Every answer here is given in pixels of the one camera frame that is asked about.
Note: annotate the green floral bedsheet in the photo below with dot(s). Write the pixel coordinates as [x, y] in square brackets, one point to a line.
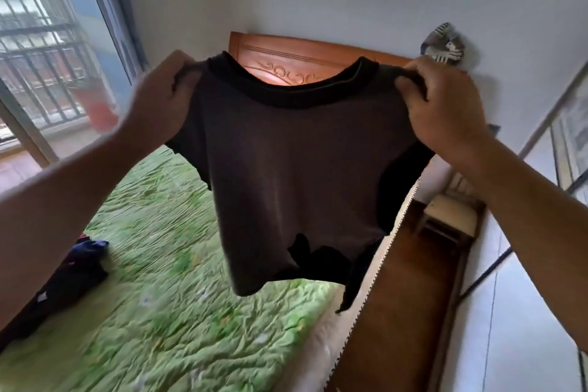
[161, 313]

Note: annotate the white sliding wardrobe door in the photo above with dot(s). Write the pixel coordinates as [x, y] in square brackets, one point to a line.
[528, 336]

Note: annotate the sliding glass balcony door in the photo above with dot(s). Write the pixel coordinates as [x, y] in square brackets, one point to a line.
[105, 15]

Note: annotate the person's left hand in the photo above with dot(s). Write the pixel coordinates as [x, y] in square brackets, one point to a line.
[156, 102]

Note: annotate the blue shirt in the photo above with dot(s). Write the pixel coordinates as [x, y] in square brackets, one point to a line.
[89, 251]

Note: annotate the red plant pot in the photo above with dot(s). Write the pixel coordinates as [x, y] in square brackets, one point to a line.
[98, 107]

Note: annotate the blue curtain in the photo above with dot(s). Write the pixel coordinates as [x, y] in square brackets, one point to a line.
[124, 1]

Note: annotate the brown fleece garment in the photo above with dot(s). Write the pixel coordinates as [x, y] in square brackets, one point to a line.
[55, 295]

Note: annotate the grey wall socket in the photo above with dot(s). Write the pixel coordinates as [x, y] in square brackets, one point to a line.
[495, 129]

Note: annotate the metal balcony railing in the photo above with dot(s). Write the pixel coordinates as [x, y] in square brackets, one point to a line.
[41, 52]

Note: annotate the dark grey t-shirt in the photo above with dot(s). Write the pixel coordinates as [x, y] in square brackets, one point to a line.
[298, 166]

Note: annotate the small wooden chair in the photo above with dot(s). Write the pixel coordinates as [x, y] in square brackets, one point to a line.
[452, 217]

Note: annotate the wooden wardrobe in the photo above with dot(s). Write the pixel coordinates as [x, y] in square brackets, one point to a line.
[569, 139]

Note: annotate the wooden bed frame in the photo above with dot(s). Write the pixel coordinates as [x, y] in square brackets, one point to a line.
[294, 54]

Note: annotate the person's right hand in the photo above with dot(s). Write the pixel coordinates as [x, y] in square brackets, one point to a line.
[445, 111]

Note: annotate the person's left forearm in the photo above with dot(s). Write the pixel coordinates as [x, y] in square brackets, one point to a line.
[55, 212]

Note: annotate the striped wall ornament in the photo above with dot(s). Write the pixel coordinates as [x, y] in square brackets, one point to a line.
[443, 45]

